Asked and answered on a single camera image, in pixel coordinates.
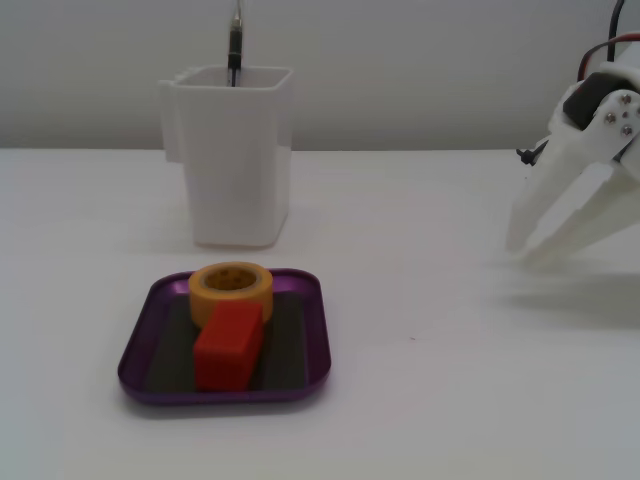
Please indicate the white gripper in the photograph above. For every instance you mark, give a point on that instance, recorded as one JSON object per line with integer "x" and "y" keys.
{"x": 570, "y": 150}

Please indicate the yellow tape roll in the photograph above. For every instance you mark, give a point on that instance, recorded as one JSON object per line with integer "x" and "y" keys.
{"x": 205, "y": 305}

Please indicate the white rectangular pen holder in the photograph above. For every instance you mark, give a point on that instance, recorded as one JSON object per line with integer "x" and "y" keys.
{"x": 235, "y": 165}

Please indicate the black pen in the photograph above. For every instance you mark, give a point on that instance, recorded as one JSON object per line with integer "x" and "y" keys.
{"x": 234, "y": 45}

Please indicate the red rectangular block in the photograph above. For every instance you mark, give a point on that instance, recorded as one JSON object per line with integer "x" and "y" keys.
{"x": 225, "y": 350}

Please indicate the purple metal tray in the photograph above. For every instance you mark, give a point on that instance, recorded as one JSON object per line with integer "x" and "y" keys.
{"x": 145, "y": 330}

